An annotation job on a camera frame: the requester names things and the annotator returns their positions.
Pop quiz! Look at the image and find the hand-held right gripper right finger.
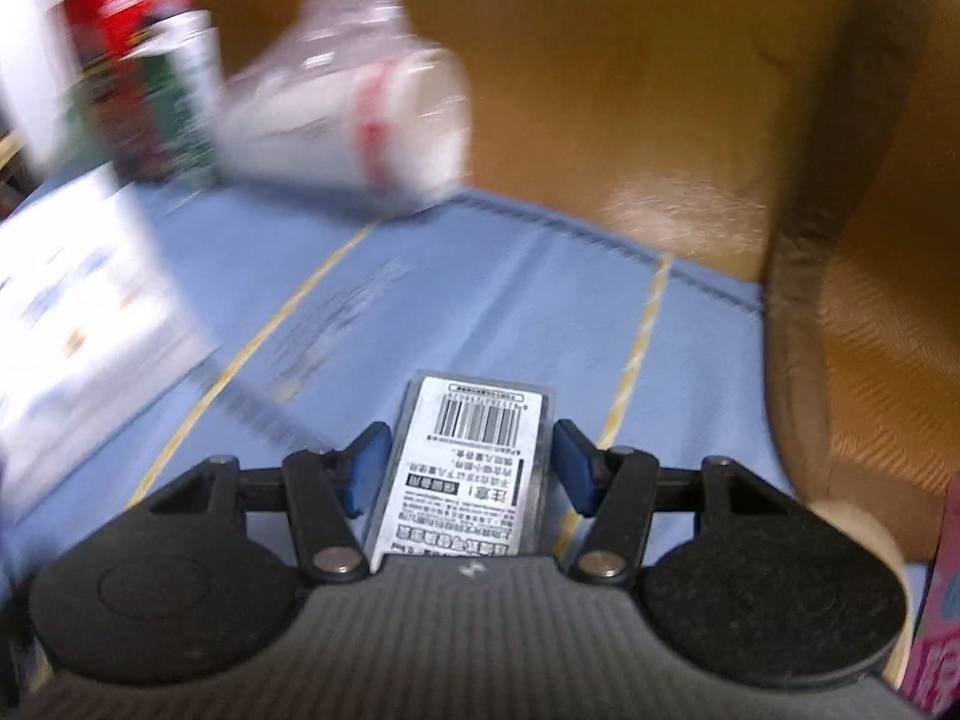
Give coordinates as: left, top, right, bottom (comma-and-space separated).
553, 420, 797, 584

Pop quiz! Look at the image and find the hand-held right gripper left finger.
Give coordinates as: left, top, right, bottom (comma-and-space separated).
148, 421, 392, 584

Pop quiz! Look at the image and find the clear packet with barcode label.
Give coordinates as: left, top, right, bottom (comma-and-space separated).
362, 369, 557, 573

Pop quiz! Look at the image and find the blue tablecloth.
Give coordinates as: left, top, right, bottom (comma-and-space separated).
0, 180, 931, 631

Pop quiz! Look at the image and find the white printed paper box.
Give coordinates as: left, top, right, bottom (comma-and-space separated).
0, 165, 220, 500

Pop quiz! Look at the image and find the brown mesh chair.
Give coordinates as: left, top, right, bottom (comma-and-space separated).
761, 0, 960, 565

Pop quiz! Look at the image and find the clear bag with white contents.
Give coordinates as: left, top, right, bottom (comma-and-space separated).
214, 0, 475, 212

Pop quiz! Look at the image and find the pink printed box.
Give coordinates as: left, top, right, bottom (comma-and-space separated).
898, 471, 960, 720

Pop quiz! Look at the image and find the wooden panel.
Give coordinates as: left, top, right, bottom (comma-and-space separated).
184, 0, 890, 282

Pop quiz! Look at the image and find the red and green box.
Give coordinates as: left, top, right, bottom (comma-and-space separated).
58, 0, 226, 188

